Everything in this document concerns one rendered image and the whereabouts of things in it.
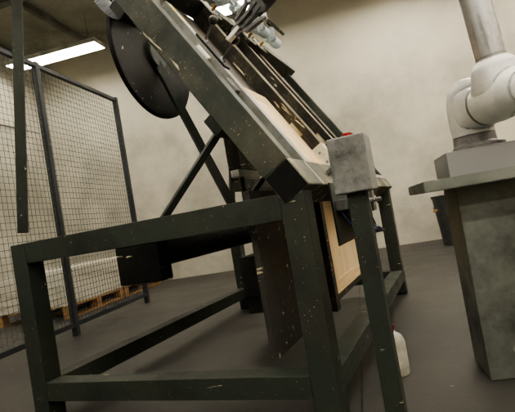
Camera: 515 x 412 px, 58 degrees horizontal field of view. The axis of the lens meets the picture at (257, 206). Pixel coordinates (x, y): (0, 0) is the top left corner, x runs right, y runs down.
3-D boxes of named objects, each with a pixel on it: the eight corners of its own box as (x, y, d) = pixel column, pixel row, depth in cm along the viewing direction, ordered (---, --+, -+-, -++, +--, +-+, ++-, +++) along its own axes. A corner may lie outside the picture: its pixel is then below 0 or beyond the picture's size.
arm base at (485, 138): (495, 149, 190) (492, 135, 190) (507, 142, 169) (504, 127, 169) (448, 158, 196) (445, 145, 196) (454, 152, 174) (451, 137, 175)
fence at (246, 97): (298, 169, 178) (306, 163, 177) (158, 7, 200) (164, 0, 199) (302, 170, 182) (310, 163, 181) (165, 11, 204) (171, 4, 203)
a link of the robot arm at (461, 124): (480, 136, 190) (470, 84, 191) (509, 127, 172) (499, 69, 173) (443, 142, 188) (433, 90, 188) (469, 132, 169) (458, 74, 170)
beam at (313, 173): (285, 206, 154) (309, 183, 150) (263, 179, 156) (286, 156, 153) (381, 196, 357) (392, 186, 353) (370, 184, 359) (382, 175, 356)
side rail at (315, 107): (369, 184, 352) (380, 174, 348) (279, 83, 377) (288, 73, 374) (370, 184, 359) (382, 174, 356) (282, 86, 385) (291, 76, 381)
